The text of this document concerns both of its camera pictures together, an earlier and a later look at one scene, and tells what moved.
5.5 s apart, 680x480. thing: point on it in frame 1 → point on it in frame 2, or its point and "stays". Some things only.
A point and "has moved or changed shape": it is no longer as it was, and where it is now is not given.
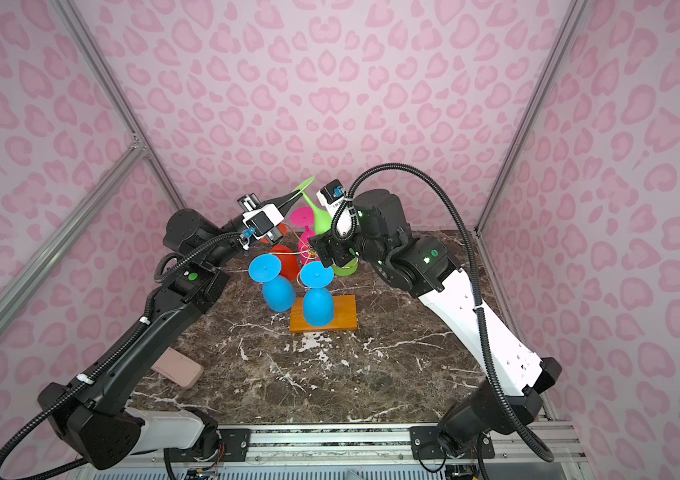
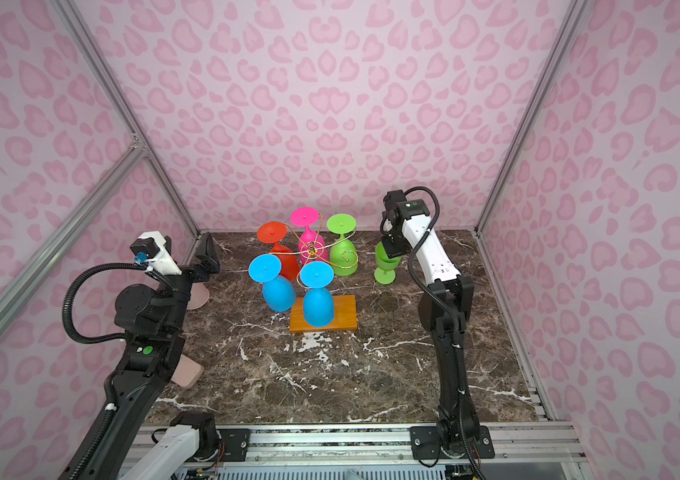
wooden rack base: [344, 315] stays
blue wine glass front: [318, 305] stays
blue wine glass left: [277, 292] stays
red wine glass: [289, 266] stays
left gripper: [277, 201] → [206, 265]
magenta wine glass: [307, 250] stays
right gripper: [324, 241] → [390, 250]
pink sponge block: [178, 367] stays
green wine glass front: [322, 221] has moved or changed shape
